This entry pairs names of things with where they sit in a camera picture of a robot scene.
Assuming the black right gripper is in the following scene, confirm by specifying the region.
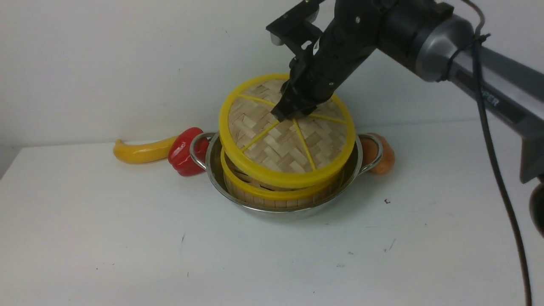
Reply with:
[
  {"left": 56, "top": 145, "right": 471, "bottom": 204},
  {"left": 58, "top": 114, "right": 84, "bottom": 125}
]
[{"left": 271, "top": 0, "right": 383, "bottom": 122}]

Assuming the bamboo steamer lid yellow rim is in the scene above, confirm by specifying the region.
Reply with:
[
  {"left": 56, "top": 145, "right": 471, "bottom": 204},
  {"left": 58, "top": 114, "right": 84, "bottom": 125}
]
[{"left": 219, "top": 74, "right": 357, "bottom": 189}]

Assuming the bamboo steamer basket yellow rim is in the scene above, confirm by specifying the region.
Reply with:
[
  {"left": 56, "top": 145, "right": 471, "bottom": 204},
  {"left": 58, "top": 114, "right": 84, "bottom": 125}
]
[{"left": 220, "top": 150, "right": 343, "bottom": 210}]

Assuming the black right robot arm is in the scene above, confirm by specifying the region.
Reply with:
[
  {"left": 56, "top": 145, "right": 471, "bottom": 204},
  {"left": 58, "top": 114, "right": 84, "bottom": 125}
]
[{"left": 266, "top": 0, "right": 544, "bottom": 184}]

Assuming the stainless steel pot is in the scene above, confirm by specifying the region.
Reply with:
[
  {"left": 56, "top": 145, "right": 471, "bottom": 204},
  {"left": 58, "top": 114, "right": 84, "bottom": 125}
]
[{"left": 188, "top": 132, "right": 383, "bottom": 221}]

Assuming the brown potato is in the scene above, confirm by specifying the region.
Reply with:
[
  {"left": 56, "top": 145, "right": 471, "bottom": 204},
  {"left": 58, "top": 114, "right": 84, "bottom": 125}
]
[{"left": 359, "top": 133, "right": 396, "bottom": 176}]

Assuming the red bell pepper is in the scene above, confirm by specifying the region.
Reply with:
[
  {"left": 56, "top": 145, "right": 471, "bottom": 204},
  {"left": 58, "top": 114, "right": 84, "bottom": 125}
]
[{"left": 167, "top": 127, "right": 204, "bottom": 177}]

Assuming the yellow banana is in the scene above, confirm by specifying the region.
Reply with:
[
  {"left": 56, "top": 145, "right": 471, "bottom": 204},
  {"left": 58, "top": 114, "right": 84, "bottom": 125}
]
[{"left": 113, "top": 136, "right": 177, "bottom": 164}]

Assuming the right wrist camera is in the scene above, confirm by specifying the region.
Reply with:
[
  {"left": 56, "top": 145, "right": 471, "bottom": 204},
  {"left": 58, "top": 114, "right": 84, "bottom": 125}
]
[{"left": 266, "top": 0, "right": 323, "bottom": 57}]

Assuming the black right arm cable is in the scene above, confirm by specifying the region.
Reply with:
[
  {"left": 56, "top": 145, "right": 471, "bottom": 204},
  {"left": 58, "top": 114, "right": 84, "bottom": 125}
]
[{"left": 461, "top": 0, "right": 533, "bottom": 306}]

